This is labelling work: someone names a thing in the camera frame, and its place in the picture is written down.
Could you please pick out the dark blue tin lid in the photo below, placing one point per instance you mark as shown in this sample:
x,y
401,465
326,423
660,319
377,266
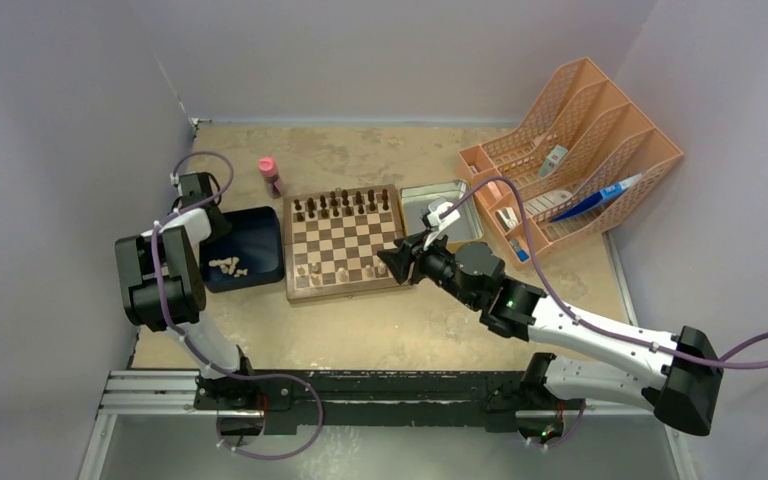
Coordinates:
x,y
256,239

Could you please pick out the pink eraser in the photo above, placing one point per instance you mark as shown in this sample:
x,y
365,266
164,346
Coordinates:
x,y
494,190

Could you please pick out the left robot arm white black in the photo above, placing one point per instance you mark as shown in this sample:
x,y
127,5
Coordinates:
x,y
162,289

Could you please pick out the orange plastic file organizer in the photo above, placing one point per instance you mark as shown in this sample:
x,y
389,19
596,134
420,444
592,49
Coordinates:
x,y
608,139

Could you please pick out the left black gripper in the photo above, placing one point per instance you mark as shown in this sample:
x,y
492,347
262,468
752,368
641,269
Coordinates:
x,y
220,229

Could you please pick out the wooden chess board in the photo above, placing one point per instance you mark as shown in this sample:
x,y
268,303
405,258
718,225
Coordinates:
x,y
344,239

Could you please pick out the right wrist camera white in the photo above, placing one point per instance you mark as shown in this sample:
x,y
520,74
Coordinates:
x,y
440,215

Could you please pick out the blue grey marker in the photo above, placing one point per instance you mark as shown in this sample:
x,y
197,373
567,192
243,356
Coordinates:
x,y
520,252

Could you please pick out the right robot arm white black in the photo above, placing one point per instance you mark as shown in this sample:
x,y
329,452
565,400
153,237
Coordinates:
x,y
674,376

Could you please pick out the white card pack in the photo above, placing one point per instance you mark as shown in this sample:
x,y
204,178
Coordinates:
x,y
552,160

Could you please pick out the white stapler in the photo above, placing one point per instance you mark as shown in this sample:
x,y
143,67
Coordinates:
x,y
507,218

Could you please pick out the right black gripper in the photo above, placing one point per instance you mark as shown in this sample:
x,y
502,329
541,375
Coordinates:
x,y
399,260

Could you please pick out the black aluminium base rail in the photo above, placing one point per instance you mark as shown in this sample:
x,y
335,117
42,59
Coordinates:
x,y
285,400

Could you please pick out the pink capped bottle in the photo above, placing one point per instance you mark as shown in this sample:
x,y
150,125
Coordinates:
x,y
268,169

